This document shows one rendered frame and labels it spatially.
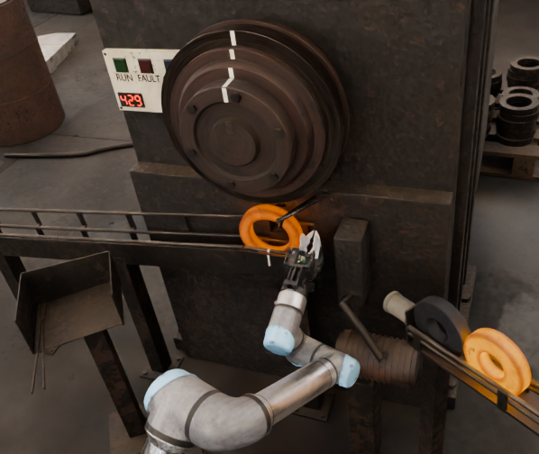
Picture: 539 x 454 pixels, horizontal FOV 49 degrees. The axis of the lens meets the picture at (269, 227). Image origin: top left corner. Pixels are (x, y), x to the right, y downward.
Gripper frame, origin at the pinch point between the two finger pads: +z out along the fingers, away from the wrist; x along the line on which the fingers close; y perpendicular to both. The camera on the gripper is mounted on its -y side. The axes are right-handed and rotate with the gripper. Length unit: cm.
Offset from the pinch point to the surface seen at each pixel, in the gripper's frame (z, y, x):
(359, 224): 2.8, 4.4, -12.6
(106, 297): -27, -6, 59
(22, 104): 126, -91, 249
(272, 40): 13, 56, 3
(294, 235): -2.1, 2.5, 4.8
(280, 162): -2.7, 34.8, 1.3
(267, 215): -0.5, 8.2, 12.0
